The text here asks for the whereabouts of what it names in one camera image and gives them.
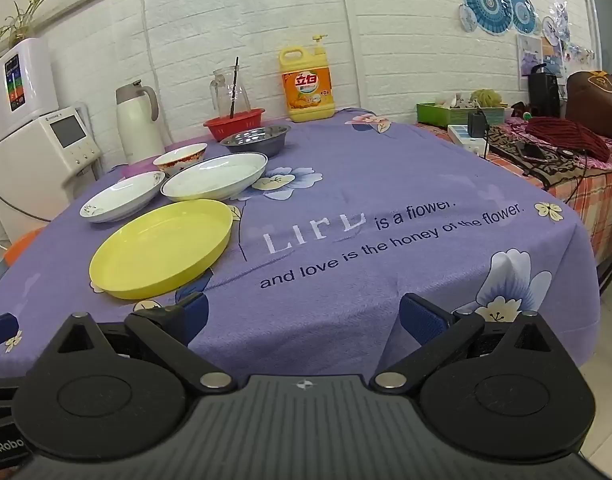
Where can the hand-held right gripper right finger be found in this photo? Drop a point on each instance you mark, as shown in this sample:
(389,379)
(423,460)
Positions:
(420,317)

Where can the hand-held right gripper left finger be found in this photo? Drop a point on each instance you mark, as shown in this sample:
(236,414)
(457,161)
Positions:
(198,317)

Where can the white bowl with red pattern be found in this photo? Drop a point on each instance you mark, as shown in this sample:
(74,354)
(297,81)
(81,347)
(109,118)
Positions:
(178,161)

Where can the yellow plastic plate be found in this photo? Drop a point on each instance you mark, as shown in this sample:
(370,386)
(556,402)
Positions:
(156,250)

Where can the orange chair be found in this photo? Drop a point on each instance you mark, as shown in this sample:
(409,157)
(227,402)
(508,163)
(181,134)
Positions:
(21,247)

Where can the large white plate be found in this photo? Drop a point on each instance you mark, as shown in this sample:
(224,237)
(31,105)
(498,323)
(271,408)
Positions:
(211,177)

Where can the small white floral plate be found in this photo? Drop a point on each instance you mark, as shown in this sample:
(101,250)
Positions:
(118,197)

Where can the purple floral tablecloth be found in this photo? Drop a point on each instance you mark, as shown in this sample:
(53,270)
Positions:
(361,185)

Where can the purple plastic bowl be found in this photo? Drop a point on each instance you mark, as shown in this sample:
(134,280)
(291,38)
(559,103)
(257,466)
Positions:
(136,169)

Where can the white dispenser with screen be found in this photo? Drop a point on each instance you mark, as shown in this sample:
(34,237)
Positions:
(31,160)

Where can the metal bowl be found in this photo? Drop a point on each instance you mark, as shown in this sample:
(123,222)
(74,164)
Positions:
(258,142)

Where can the white power strip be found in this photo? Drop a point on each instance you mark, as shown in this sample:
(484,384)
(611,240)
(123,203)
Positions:
(458,135)

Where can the black patterned cloth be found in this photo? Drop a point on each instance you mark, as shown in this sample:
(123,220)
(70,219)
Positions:
(505,145)

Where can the red plastic basket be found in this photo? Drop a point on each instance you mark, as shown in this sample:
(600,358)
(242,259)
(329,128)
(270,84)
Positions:
(231,126)

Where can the white thermos jug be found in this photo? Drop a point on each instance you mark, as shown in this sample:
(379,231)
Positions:
(138,130)

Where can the black phone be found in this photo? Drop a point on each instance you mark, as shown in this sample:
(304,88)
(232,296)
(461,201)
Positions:
(530,151)

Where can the black charger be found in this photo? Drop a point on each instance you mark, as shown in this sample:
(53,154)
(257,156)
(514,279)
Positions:
(477,124)

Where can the green plastic tray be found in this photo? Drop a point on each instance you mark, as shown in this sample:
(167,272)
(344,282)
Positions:
(430,115)

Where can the plaid tablecloth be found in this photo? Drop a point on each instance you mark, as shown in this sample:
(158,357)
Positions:
(595,195)

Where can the glass pitcher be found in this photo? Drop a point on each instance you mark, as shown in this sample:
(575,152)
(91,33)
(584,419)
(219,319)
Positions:
(222,90)

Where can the yellow loofah sponge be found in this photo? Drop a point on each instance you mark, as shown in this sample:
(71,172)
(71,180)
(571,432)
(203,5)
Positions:
(484,97)

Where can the black stirring stick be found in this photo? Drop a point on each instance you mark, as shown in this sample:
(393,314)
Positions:
(234,85)

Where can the red knit cloth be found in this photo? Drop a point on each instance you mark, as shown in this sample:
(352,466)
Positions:
(570,135)

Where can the yellow detergent bottle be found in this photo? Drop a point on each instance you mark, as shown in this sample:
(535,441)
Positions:
(306,105)

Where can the tall white water purifier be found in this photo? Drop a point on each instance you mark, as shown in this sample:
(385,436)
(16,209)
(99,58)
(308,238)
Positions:
(33,85)

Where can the black speaker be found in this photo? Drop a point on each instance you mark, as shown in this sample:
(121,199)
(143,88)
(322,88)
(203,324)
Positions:
(543,92)

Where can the brown bag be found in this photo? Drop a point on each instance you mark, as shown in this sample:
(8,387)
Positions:
(595,105)

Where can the green potted plant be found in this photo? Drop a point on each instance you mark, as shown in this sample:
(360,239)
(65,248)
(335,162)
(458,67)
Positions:
(21,22)

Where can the small blue paper fan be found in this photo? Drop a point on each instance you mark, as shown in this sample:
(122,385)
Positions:
(523,12)

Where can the large blue paper fan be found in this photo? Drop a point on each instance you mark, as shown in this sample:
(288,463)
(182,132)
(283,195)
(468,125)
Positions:
(483,0)

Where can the wall poster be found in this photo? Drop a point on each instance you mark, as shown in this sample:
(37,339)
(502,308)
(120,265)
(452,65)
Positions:
(529,55)

